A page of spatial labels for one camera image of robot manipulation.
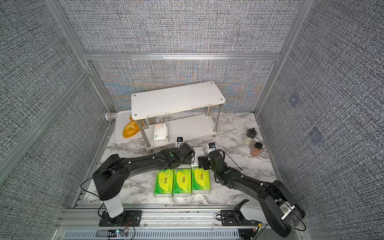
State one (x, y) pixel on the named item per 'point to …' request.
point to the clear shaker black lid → (249, 138)
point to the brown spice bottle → (256, 150)
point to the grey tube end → (110, 116)
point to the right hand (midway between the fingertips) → (205, 153)
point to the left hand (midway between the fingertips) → (187, 156)
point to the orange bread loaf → (131, 128)
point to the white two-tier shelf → (190, 112)
